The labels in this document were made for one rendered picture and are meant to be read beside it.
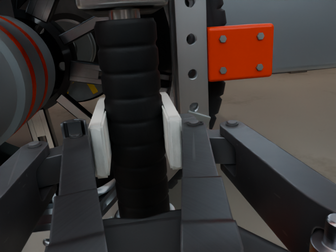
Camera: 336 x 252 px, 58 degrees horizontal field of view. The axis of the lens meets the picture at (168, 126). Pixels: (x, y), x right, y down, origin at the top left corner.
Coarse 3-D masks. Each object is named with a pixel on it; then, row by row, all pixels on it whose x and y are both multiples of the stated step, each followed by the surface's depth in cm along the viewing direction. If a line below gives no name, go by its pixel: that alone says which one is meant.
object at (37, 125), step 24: (48, 0) 44; (48, 24) 46; (168, 24) 46; (48, 48) 50; (72, 48) 50; (168, 48) 51; (72, 72) 48; (96, 72) 48; (168, 72) 52; (48, 120) 50; (48, 144) 51
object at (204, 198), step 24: (192, 120) 16; (192, 144) 13; (192, 168) 11; (192, 192) 8; (216, 192) 8; (192, 216) 7; (216, 216) 7; (192, 240) 6; (216, 240) 6; (240, 240) 6
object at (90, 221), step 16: (64, 128) 15; (80, 128) 15; (64, 144) 14; (80, 144) 14; (64, 160) 12; (80, 160) 12; (64, 176) 11; (80, 176) 11; (64, 192) 10; (80, 192) 9; (96, 192) 9; (64, 208) 8; (80, 208) 8; (96, 208) 8; (64, 224) 7; (80, 224) 7; (96, 224) 7; (64, 240) 7; (80, 240) 6; (96, 240) 6
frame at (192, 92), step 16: (176, 0) 37; (192, 0) 39; (176, 16) 37; (192, 16) 38; (176, 32) 38; (192, 32) 38; (176, 48) 39; (192, 48) 39; (176, 64) 40; (192, 64) 39; (176, 80) 41; (192, 80) 40; (176, 96) 45; (192, 96) 41; (192, 112) 41; (208, 112) 42; (208, 128) 42; (112, 192) 48; (112, 208) 44; (48, 224) 45; (32, 240) 44; (48, 240) 46
